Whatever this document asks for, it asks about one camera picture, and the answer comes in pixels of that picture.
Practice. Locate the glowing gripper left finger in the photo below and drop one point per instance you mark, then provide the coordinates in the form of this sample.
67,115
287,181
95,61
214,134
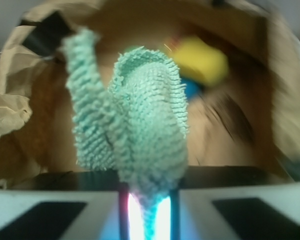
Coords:
65,206

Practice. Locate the yellow sponge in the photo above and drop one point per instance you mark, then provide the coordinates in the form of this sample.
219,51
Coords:
199,61

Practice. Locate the teal woven cloth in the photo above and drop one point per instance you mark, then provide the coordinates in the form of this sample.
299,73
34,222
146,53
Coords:
137,125

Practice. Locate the brown paper bag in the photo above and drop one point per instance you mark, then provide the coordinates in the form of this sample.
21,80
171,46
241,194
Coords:
264,80

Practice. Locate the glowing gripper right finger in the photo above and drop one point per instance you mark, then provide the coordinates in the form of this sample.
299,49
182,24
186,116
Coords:
230,203

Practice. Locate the blue block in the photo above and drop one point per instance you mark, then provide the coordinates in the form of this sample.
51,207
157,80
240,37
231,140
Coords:
192,88

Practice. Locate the brown bark piece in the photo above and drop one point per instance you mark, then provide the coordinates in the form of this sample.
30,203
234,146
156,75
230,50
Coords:
233,119

